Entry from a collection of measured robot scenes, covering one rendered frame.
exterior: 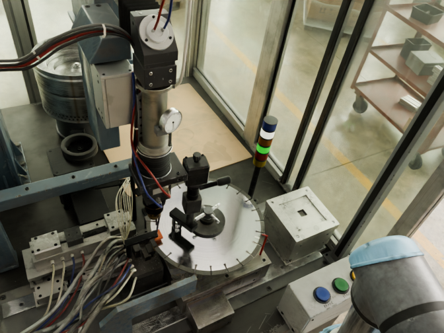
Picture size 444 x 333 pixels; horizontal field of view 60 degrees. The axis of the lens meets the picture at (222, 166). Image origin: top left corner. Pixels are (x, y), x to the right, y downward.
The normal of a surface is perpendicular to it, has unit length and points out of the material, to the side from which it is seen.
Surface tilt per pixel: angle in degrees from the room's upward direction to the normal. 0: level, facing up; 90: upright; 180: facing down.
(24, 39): 90
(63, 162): 0
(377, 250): 37
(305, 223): 0
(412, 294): 24
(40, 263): 90
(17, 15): 90
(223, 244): 0
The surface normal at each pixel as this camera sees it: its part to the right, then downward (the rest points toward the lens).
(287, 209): 0.13, -0.70
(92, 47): -0.69, -0.15
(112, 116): 0.46, 0.67
